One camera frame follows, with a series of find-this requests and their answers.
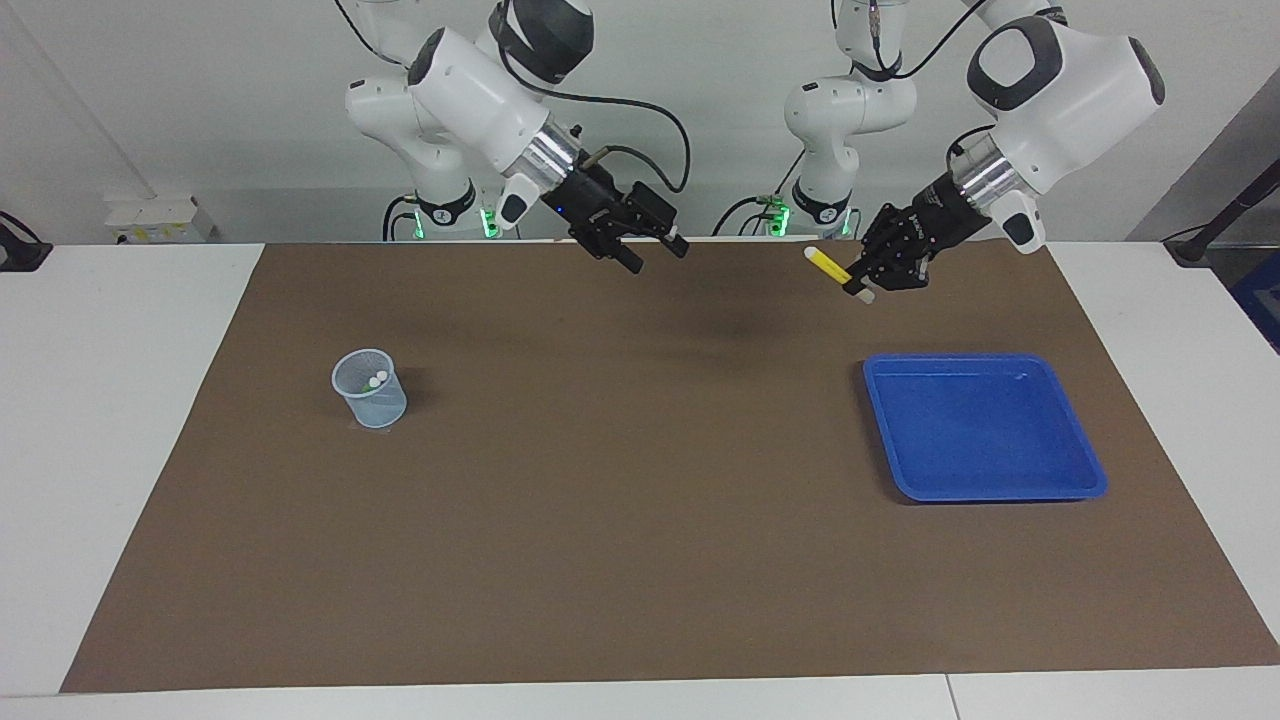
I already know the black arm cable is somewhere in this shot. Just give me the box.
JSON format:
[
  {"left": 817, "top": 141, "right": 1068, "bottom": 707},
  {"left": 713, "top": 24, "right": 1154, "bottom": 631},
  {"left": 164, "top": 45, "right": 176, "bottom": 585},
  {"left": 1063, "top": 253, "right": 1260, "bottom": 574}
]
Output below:
[
  {"left": 335, "top": 0, "right": 693, "bottom": 196},
  {"left": 838, "top": 0, "right": 1001, "bottom": 201}
]

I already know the blue plastic tray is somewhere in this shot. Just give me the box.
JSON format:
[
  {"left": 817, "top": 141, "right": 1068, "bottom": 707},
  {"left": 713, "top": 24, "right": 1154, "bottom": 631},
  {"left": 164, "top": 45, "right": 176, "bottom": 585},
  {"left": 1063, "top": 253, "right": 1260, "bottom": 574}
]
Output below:
[{"left": 862, "top": 352, "right": 1109, "bottom": 503}]

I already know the black stand with pole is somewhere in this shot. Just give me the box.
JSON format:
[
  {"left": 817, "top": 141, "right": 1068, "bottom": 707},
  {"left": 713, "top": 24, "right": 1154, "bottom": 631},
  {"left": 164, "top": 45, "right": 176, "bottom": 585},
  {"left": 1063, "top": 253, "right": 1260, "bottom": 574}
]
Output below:
[{"left": 1163, "top": 158, "right": 1280, "bottom": 267}]

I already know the brown table mat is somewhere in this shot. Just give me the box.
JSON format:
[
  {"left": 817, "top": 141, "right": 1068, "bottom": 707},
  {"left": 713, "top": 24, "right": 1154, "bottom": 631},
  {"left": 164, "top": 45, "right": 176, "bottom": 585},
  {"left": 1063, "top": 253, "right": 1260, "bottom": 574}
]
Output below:
[{"left": 60, "top": 240, "right": 1280, "bottom": 694}]

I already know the light blue mesh pen cup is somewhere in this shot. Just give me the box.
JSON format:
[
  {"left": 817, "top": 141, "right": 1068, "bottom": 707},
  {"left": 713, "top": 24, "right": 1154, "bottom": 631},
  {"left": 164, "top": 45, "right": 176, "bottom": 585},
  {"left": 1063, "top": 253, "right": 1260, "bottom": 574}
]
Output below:
[{"left": 331, "top": 348, "right": 409, "bottom": 430}]

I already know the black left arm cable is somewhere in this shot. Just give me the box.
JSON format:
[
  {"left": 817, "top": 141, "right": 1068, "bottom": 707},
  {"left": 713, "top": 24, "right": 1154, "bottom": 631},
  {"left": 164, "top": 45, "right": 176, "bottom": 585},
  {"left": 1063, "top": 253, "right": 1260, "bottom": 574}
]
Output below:
[{"left": 838, "top": 0, "right": 1001, "bottom": 201}]

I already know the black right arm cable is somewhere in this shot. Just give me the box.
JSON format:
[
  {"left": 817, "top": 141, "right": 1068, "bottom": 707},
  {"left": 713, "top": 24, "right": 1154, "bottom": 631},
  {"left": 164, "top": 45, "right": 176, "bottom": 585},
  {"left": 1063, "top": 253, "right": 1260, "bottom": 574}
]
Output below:
[{"left": 335, "top": 0, "right": 693, "bottom": 196}]

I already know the black table clamp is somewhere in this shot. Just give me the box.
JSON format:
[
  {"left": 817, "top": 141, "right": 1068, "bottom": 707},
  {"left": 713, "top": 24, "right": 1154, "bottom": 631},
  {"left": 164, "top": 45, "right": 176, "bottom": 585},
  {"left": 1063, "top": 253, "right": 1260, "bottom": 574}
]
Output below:
[{"left": 0, "top": 210, "right": 53, "bottom": 273}]

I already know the yellow pen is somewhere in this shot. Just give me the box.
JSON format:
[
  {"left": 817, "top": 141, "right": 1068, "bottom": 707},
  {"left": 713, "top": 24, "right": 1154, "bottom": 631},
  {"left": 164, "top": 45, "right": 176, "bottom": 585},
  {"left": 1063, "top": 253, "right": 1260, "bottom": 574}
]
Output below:
[{"left": 804, "top": 247, "right": 877, "bottom": 305}]

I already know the blue crate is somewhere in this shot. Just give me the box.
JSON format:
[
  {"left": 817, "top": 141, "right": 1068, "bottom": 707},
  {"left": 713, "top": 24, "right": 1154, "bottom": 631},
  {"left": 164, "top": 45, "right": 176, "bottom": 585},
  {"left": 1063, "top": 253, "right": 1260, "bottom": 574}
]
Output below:
[{"left": 1232, "top": 250, "right": 1280, "bottom": 353}]

